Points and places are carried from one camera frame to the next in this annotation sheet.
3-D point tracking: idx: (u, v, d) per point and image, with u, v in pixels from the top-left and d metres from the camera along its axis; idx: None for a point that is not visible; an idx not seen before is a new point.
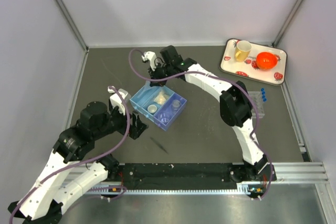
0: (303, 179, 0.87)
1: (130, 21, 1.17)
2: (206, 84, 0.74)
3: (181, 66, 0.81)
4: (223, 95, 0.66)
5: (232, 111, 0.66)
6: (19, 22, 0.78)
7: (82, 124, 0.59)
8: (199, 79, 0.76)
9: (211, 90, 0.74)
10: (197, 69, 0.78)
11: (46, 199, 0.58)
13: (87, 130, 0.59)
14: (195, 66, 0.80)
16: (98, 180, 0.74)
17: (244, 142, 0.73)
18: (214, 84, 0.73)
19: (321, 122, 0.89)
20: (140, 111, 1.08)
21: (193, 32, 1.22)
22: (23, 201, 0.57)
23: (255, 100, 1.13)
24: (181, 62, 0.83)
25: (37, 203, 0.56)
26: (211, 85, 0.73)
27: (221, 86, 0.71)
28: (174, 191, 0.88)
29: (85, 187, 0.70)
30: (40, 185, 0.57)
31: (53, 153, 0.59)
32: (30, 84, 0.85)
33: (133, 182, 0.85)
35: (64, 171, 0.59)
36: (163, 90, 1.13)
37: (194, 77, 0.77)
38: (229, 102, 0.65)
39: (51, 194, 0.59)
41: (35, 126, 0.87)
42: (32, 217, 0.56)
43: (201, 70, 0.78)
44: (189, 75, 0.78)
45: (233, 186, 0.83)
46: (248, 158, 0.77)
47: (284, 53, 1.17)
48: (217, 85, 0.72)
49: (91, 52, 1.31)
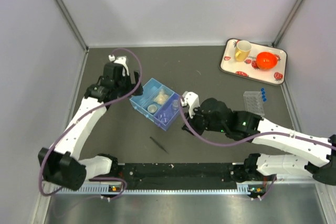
0: (303, 179, 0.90)
1: (130, 21, 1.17)
2: (293, 148, 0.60)
3: (244, 128, 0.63)
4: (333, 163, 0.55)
5: None
6: (19, 22, 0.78)
7: (107, 76, 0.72)
8: (282, 142, 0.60)
9: (303, 154, 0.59)
10: (271, 127, 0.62)
11: (80, 140, 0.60)
13: (111, 81, 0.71)
14: (264, 123, 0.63)
16: (103, 170, 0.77)
17: (286, 171, 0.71)
18: (309, 147, 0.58)
19: (322, 122, 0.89)
20: (140, 111, 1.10)
21: (193, 32, 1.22)
22: (60, 140, 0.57)
23: (255, 100, 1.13)
24: (240, 119, 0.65)
25: (75, 138, 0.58)
26: (305, 149, 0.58)
27: (319, 151, 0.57)
28: (174, 191, 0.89)
29: (97, 167, 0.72)
30: (77, 123, 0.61)
31: (85, 98, 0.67)
32: (30, 84, 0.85)
33: (133, 182, 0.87)
35: (95, 116, 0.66)
36: (163, 89, 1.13)
37: (272, 140, 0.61)
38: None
39: (83, 137, 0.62)
41: (35, 126, 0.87)
42: (71, 152, 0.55)
43: (277, 128, 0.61)
44: (262, 138, 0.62)
45: (233, 186, 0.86)
46: (264, 172, 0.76)
47: (284, 53, 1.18)
48: (314, 148, 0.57)
49: (91, 52, 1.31)
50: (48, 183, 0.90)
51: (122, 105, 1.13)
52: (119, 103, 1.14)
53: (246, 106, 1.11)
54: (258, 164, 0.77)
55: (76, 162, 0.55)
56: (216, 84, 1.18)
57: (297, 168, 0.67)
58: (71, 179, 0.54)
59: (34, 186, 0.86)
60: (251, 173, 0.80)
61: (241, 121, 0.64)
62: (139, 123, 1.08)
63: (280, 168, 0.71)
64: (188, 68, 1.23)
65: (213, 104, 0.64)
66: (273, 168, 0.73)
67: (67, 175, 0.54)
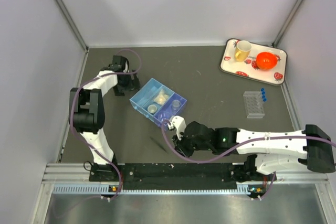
0: (303, 178, 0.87)
1: (130, 21, 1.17)
2: (274, 149, 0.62)
3: (225, 144, 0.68)
4: (310, 154, 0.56)
5: (326, 163, 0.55)
6: (18, 22, 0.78)
7: (115, 63, 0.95)
8: (261, 147, 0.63)
9: (284, 151, 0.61)
10: (248, 136, 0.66)
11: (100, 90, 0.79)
13: (119, 65, 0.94)
14: (241, 134, 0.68)
16: (108, 156, 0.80)
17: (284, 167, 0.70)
18: (286, 143, 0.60)
19: (322, 121, 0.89)
20: (140, 111, 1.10)
21: (192, 32, 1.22)
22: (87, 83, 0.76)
23: (255, 100, 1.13)
24: (220, 136, 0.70)
25: (98, 84, 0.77)
26: (283, 147, 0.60)
27: (296, 144, 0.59)
28: (174, 191, 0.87)
29: (105, 142, 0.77)
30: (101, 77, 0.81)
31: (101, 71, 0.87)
32: (31, 84, 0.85)
33: (133, 182, 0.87)
35: (111, 80, 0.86)
36: (163, 89, 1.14)
37: (252, 148, 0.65)
38: (322, 158, 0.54)
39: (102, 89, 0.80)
41: (35, 126, 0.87)
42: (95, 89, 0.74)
43: (254, 136, 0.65)
44: (243, 149, 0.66)
45: (233, 186, 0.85)
46: (265, 172, 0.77)
47: (284, 53, 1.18)
48: (290, 143, 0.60)
49: (91, 52, 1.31)
50: (48, 183, 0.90)
51: (122, 105, 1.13)
52: (119, 103, 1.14)
53: (246, 106, 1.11)
54: (257, 165, 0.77)
55: (101, 98, 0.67)
56: (216, 84, 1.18)
57: (293, 162, 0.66)
58: (96, 109, 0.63)
59: (35, 186, 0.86)
60: (253, 175, 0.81)
61: (222, 138, 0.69)
62: (139, 123, 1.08)
63: (277, 165, 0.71)
64: (188, 68, 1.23)
65: (196, 128, 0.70)
66: (272, 167, 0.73)
67: (93, 105, 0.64)
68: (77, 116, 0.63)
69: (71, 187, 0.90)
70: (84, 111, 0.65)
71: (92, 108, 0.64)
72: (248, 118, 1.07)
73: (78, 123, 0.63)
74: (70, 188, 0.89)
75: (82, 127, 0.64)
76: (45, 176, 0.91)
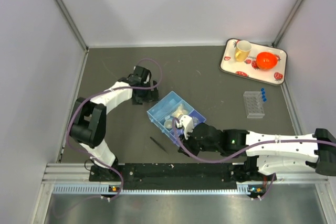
0: (303, 178, 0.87)
1: (130, 20, 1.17)
2: (284, 152, 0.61)
3: (234, 146, 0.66)
4: (321, 158, 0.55)
5: None
6: (18, 23, 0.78)
7: (136, 74, 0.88)
8: (271, 150, 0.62)
9: (293, 155, 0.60)
10: (259, 138, 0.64)
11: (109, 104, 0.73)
13: (139, 78, 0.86)
14: (251, 136, 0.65)
16: (107, 160, 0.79)
17: (288, 168, 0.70)
18: (296, 147, 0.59)
19: (322, 121, 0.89)
20: (156, 124, 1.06)
21: (192, 32, 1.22)
22: (95, 97, 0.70)
23: (255, 100, 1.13)
24: (229, 138, 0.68)
25: (107, 98, 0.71)
26: (294, 150, 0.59)
27: (306, 148, 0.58)
28: (174, 191, 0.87)
29: (106, 149, 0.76)
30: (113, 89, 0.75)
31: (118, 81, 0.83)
32: (30, 84, 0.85)
33: (133, 182, 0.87)
35: (126, 93, 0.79)
36: (182, 104, 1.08)
37: (262, 150, 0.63)
38: (334, 161, 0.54)
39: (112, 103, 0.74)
41: (35, 126, 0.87)
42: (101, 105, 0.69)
43: (264, 138, 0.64)
44: (252, 151, 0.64)
45: (233, 186, 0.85)
46: (266, 172, 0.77)
47: (284, 53, 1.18)
48: (301, 147, 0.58)
49: (91, 52, 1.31)
50: (48, 183, 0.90)
51: (122, 105, 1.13)
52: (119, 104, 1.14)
53: (246, 106, 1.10)
54: (259, 165, 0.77)
55: (104, 116, 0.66)
56: (217, 84, 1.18)
57: (298, 164, 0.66)
58: (95, 127, 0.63)
59: (35, 186, 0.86)
60: (253, 175, 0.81)
61: (230, 140, 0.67)
62: (139, 123, 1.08)
63: (281, 166, 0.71)
64: (188, 68, 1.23)
65: (204, 130, 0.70)
66: (275, 168, 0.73)
67: (93, 121, 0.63)
68: (75, 127, 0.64)
69: (71, 186, 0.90)
70: (84, 124, 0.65)
71: (92, 124, 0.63)
72: (248, 118, 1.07)
73: (74, 134, 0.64)
74: (69, 188, 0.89)
75: (79, 139, 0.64)
76: (45, 176, 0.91)
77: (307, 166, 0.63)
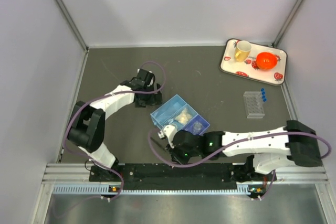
0: (303, 179, 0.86)
1: (130, 21, 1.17)
2: (258, 148, 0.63)
3: (212, 148, 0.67)
4: (292, 150, 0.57)
5: (310, 157, 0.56)
6: (18, 23, 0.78)
7: (139, 77, 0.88)
8: (245, 148, 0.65)
9: (268, 149, 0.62)
10: (233, 137, 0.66)
11: (109, 109, 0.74)
13: (142, 82, 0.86)
14: (227, 137, 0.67)
16: (107, 162, 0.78)
17: (277, 164, 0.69)
18: (269, 141, 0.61)
19: (322, 121, 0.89)
20: (158, 127, 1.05)
21: (192, 32, 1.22)
22: (95, 101, 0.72)
23: (255, 100, 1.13)
24: (208, 140, 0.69)
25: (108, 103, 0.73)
26: (266, 146, 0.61)
27: (278, 141, 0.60)
28: (174, 191, 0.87)
29: (106, 151, 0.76)
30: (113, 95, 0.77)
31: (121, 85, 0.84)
32: (30, 84, 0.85)
33: (134, 182, 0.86)
35: (126, 97, 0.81)
36: (187, 108, 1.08)
37: (238, 149, 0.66)
38: (304, 152, 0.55)
39: (112, 108, 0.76)
41: (34, 126, 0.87)
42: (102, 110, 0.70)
43: (239, 137, 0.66)
44: (228, 151, 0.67)
45: (233, 186, 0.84)
46: (263, 170, 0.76)
47: (284, 53, 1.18)
48: (273, 141, 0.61)
49: (91, 52, 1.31)
50: (48, 183, 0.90)
51: None
52: None
53: (246, 106, 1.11)
54: (254, 165, 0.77)
55: (103, 121, 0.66)
56: (216, 84, 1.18)
57: (284, 160, 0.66)
58: (93, 132, 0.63)
59: (35, 186, 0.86)
60: (254, 176, 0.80)
61: (209, 143, 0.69)
62: (139, 123, 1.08)
63: (271, 163, 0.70)
64: (188, 68, 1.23)
65: (181, 137, 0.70)
66: (268, 166, 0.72)
67: (92, 126, 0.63)
68: (73, 130, 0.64)
69: (71, 187, 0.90)
70: (83, 128, 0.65)
71: (90, 129, 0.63)
72: (248, 118, 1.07)
73: (71, 138, 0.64)
74: (69, 188, 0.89)
75: (76, 143, 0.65)
76: (45, 176, 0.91)
77: (289, 160, 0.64)
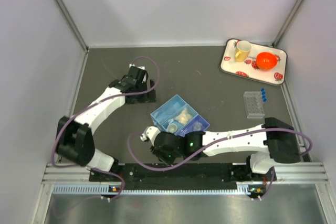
0: (303, 178, 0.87)
1: (130, 20, 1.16)
2: (237, 147, 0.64)
3: (192, 148, 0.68)
4: (270, 147, 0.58)
5: (286, 153, 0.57)
6: (18, 23, 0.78)
7: (130, 76, 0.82)
8: (225, 146, 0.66)
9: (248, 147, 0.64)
10: (213, 137, 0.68)
11: (97, 119, 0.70)
13: (134, 81, 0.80)
14: (207, 137, 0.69)
16: (104, 167, 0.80)
17: (269, 162, 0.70)
18: (248, 140, 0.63)
19: (322, 121, 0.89)
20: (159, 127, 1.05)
21: (192, 32, 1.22)
22: (80, 114, 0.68)
23: (255, 100, 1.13)
24: (188, 141, 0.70)
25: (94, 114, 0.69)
26: (245, 144, 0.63)
27: (256, 139, 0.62)
28: (175, 191, 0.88)
29: (101, 158, 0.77)
30: (99, 103, 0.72)
31: (109, 87, 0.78)
32: (30, 84, 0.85)
33: (133, 182, 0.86)
35: (115, 102, 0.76)
36: (187, 108, 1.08)
37: (218, 148, 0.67)
38: (281, 149, 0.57)
39: (101, 118, 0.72)
41: (34, 126, 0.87)
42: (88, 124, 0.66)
43: (218, 137, 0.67)
44: (209, 150, 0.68)
45: (233, 186, 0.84)
46: (260, 170, 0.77)
47: (284, 53, 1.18)
48: (251, 139, 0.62)
49: (91, 52, 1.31)
50: (48, 183, 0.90)
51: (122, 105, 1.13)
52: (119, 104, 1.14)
53: (246, 106, 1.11)
54: (251, 166, 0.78)
55: (89, 135, 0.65)
56: (216, 84, 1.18)
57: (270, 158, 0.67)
58: (80, 149, 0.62)
59: (35, 186, 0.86)
60: (254, 176, 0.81)
61: (189, 144, 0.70)
62: (139, 123, 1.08)
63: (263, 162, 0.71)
64: (188, 68, 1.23)
65: (161, 139, 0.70)
66: (262, 164, 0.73)
67: (78, 142, 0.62)
68: (62, 147, 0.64)
69: (71, 186, 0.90)
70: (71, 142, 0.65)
71: (76, 146, 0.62)
72: (248, 118, 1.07)
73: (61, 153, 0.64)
74: (69, 188, 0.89)
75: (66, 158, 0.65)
76: (45, 176, 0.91)
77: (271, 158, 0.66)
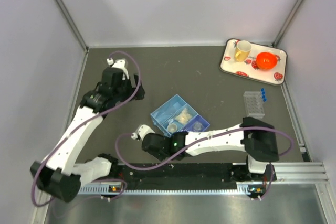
0: (303, 178, 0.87)
1: (130, 20, 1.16)
2: (217, 146, 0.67)
3: (176, 148, 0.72)
4: (246, 146, 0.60)
5: (262, 151, 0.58)
6: (18, 23, 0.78)
7: (105, 83, 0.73)
8: (206, 146, 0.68)
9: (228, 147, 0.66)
10: (195, 137, 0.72)
11: (73, 154, 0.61)
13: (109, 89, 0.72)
14: (190, 137, 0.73)
16: (103, 172, 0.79)
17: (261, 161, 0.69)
18: (226, 139, 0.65)
19: (322, 121, 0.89)
20: (159, 127, 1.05)
21: (192, 32, 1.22)
22: (51, 156, 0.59)
23: (255, 100, 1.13)
24: (172, 140, 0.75)
25: (66, 152, 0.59)
26: (224, 143, 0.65)
27: (234, 139, 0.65)
28: (175, 191, 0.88)
29: (95, 170, 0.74)
30: (70, 136, 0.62)
31: (81, 107, 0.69)
32: (30, 84, 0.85)
33: (133, 182, 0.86)
35: (90, 126, 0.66)
36: (187, 108, 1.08)
37: (200, 148, 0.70)
38: (256, 147, 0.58)
39: (76, 150, 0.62)
41: (34, 126, 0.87)
42: (62, 168, 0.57)
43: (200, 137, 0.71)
44: (191, 150, 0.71)
45: (233, 186, 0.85)
46: (258, 170, 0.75)
47: (284, 53, 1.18)
48: (230, 138, 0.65)
49: (91, 52, 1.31)
50: None
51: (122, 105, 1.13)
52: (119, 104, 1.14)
53: (246, 106, 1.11)
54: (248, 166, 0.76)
55: (68, 177, 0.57)
56: (216, 84, 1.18)
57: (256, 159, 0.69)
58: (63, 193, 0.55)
59: None
60: (255, 176, 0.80)
61: (174, 144, 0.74)
62: (139, 123, 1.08)
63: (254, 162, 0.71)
64: (188, 68, 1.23)
65: (148, 139, 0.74)
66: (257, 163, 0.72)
67: (58, 190, 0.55)
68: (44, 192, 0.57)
69: None
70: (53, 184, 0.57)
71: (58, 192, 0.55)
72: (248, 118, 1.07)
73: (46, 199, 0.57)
74: None
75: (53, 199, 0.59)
76: None
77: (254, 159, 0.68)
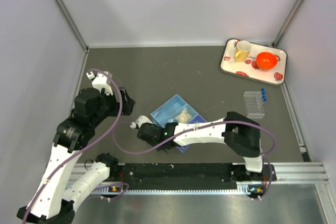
0: (303, 178, 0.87)
1: (130, 21, 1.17)
2: (201, 136, 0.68)
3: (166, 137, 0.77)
4: (226, 138, 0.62)
5: (242, 145, 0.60)
6: (19, 23, 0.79)
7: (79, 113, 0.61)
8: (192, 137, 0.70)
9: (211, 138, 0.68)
10: (182, 128, 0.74)
11: (57, 195, 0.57)
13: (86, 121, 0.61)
14: (179, 127, 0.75)
16: (102, 177, 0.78)
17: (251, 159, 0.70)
18: (210, 130, 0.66)
19: (322, 121, 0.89)
20: None
21: (192, 32, 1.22)
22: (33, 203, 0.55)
23: (255, 100, 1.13)
24: (164, 130, 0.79)
25: (48, 198, 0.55)
26: (208, 134, 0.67)
27: (217, 130, 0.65)
28: (175, 191, 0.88)
29: (91, 184, 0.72)
30: (48, 181, 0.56)
31: (54, 146, 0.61)
32: (30, 84, 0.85)
33: (133, 182, 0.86)
35: (70, 162, 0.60)
36: (187, 108, 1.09)
37: (186, 138, 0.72)
38: (235, 140, 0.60)
39: (60, 191, 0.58)
41: (34, 125, 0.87)
42: (46, 215, 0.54)
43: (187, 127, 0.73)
44: (179, 139, 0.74)
45: (233, 186, 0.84)
46: (253, 168, 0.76)
47: (284, 53, 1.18)
48: (213, 130, 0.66)
49: (90, 52, 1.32)
50: None
51: None
52: None
53: (246, 106, 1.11)
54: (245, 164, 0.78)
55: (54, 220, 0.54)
56: (216, 84, 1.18)
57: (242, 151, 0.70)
58: None
59: (35, 186, 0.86)
60: (253, 175, 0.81)
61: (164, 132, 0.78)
62: None
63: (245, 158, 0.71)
64: (188, 68, 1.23)
65: (143, 128, 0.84)
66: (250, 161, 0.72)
67: None
68: None
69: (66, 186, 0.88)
70: None
71: None
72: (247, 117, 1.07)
73: None
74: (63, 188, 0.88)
75: None
76: None
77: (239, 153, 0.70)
